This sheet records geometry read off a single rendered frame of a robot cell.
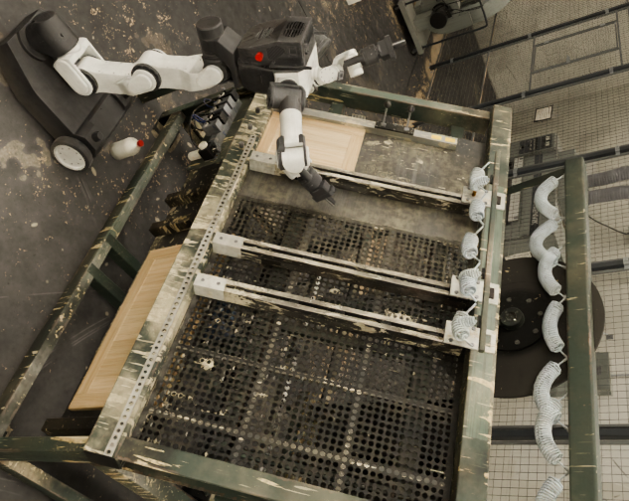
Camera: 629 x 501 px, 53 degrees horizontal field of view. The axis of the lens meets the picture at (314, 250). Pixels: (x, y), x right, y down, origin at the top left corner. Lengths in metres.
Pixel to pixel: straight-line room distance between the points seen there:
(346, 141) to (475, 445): 1.64
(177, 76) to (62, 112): 0.62
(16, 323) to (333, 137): 1.72
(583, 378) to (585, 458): 0.34
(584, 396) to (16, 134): 2.77
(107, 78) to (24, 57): 0.37
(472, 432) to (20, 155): 2.35
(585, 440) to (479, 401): 0.52
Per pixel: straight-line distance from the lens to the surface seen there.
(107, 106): 3.51
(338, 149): 3.18
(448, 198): 2.97
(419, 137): 3.29
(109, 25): 4.02
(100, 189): 3.58
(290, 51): 2.71
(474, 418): 2.34
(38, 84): 3.30
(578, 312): 3.04
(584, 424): 2.76
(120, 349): 2.98
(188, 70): 3.00
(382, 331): 2.49
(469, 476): 2.25
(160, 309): 2.54
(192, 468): 2.24
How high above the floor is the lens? 2.63
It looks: 30 degrees down
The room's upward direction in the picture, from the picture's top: 80 degrees clockwise
